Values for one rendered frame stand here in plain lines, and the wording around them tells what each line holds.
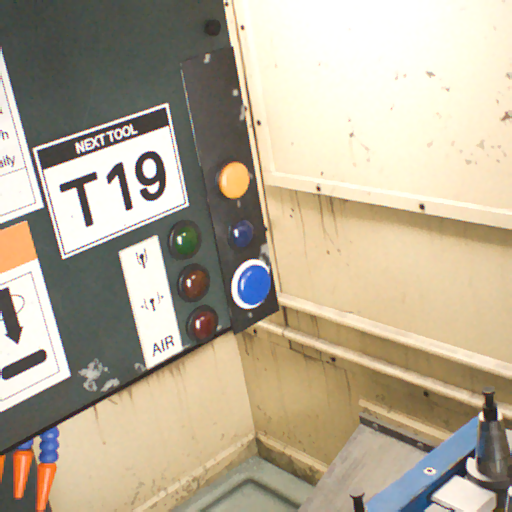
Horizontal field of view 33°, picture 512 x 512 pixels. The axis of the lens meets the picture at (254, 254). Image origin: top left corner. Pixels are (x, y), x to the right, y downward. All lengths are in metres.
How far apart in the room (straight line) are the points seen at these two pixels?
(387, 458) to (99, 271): 1.27
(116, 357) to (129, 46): 0.20
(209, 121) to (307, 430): 1.48
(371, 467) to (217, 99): 1.26
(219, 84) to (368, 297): 1.10
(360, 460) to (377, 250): 0.44
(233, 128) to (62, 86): 0.13
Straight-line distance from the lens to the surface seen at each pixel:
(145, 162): 0.57
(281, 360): 1.96
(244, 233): 0.62
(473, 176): 1.39
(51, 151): 0.53
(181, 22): 0.58
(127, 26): 0.56
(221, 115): 0.60
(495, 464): 1.06
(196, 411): 2.05
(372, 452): 1.79
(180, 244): 0.59
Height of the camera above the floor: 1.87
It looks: 22 degrees down
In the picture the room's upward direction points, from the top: 10 degrees counter-clockwise
